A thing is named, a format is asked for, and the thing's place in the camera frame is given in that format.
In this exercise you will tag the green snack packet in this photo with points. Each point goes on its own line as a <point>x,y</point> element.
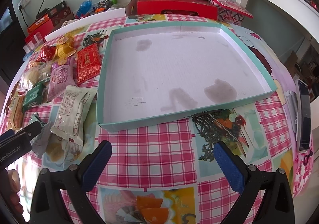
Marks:
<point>33,97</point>

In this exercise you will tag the orange barcode bread packet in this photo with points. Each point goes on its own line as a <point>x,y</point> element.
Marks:
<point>15,113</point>

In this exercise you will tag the red gold packet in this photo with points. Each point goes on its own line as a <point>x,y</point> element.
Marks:
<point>88,63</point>

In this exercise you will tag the checkered picture tablecloth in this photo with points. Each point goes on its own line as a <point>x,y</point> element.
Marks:
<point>174,154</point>

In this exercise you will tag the clear bag round bun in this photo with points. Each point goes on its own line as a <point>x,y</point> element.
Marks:
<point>38,72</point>

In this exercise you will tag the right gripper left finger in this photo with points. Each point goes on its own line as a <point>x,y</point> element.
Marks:
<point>48,205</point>

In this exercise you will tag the operator hand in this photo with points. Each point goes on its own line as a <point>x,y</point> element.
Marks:
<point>11,209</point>

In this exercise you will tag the blue water bottle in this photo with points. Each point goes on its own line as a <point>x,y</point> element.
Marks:
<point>83,9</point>

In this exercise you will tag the cream white snack packet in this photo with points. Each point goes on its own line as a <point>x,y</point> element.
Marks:
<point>72,113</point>

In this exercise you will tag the yellow cake snack packet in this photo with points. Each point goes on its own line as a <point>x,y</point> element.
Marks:
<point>65,47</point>

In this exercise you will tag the pink purple snack packet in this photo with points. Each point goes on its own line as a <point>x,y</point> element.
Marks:
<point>61,77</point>

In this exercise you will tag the silver grey barcode packet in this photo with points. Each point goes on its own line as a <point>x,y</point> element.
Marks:
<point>40,142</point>

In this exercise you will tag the large red gift box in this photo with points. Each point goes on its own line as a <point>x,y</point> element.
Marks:
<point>199,8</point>

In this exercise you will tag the stacked red orange boxes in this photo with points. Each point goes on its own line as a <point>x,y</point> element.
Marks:
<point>50,21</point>

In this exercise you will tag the shiny red crinkled packet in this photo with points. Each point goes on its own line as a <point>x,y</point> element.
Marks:
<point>46,54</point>

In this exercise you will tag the toy pile in box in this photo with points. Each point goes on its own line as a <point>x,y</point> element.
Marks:
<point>102,6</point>

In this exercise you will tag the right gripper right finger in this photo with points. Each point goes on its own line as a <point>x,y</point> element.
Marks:
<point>247,180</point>

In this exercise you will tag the wall power socket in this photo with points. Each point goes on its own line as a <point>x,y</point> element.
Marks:
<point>22,4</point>

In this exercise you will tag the red patterned box lid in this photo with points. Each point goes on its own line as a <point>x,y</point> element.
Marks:
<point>233,6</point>

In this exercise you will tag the black smartphone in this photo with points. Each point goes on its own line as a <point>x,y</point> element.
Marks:
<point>303,132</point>

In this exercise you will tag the white shelf unit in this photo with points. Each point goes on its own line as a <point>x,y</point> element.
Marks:
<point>303,15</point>

